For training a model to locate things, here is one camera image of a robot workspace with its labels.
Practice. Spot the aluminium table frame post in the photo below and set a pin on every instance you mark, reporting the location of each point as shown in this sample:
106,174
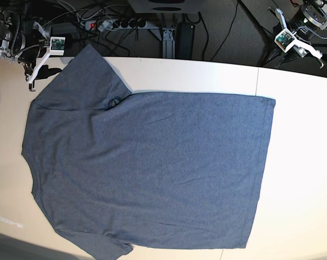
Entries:
165,33

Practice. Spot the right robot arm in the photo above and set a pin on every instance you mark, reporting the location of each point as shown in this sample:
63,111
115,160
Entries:
19,41

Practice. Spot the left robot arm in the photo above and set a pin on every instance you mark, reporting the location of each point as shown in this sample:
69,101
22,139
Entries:
310,20

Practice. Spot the white power strip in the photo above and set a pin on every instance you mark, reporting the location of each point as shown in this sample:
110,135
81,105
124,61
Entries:
115,25

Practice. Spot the black power adapter brick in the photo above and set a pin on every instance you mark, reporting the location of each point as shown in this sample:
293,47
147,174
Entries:
184,41

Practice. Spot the blue grey T-shirt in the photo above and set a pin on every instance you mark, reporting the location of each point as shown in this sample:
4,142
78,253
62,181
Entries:
112,169

